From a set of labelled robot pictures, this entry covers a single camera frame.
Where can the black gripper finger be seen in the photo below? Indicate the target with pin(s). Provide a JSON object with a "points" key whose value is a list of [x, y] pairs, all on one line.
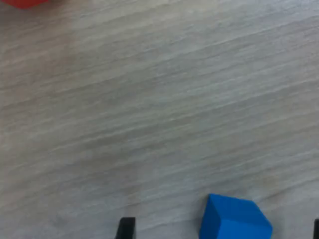
{"points": [[317, 231], [127, 230]]}

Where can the blue cube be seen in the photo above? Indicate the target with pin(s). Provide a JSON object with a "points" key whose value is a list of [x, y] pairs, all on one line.
{"points": [[234, 219]]}

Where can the red cube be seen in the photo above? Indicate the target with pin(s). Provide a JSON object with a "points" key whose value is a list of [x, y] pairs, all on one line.
{"points": [[25, 3]]}

